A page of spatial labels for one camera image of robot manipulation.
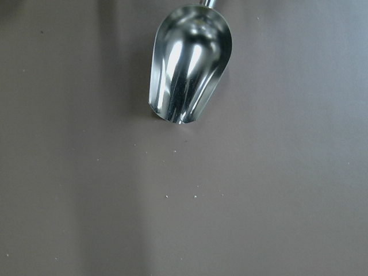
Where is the steel scoop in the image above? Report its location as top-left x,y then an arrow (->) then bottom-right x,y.
148,1 -> 232,124

